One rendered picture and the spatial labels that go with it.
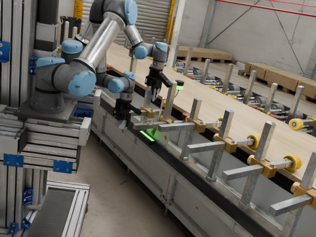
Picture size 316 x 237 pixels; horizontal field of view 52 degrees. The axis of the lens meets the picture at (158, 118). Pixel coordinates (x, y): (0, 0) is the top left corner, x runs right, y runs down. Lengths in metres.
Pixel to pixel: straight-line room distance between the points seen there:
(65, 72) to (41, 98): 0.18
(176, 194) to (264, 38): 8.63
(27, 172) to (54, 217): 0.41
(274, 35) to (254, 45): 0.74
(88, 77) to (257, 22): 9.84
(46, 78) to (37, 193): 0.79
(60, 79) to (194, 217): 1.47
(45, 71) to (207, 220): 1.47
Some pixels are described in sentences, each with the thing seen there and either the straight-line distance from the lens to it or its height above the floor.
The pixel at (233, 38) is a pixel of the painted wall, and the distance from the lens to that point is 11.58.
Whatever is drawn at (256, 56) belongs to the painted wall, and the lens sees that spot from 10.87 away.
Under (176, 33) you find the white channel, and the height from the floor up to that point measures 1.28.
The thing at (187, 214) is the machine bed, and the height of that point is 0.18.
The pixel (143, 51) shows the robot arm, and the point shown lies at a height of 1.31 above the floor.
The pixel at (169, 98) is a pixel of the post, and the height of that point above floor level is 1.01.
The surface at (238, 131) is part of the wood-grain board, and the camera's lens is 2.15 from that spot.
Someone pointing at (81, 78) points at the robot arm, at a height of 1.23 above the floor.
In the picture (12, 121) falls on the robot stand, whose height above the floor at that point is 0.98.
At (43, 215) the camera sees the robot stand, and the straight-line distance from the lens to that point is 2.25.
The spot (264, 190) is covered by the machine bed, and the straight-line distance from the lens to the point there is 1.92.
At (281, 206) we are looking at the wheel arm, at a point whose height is 0.96.
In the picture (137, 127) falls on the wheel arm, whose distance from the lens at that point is 1.98.
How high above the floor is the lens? 1.59
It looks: 20 degrees down
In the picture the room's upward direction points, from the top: 11 degrees clockwise
